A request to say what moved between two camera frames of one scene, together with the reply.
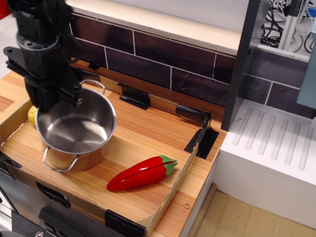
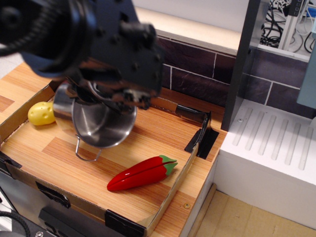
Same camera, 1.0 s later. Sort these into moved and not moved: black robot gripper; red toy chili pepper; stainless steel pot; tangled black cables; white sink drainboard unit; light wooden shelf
Moved: black robot gripper; stainless steel pot
Not moved: white sink drainboard unit; red toy chili pepper; light wooden shelf; tangled black cables
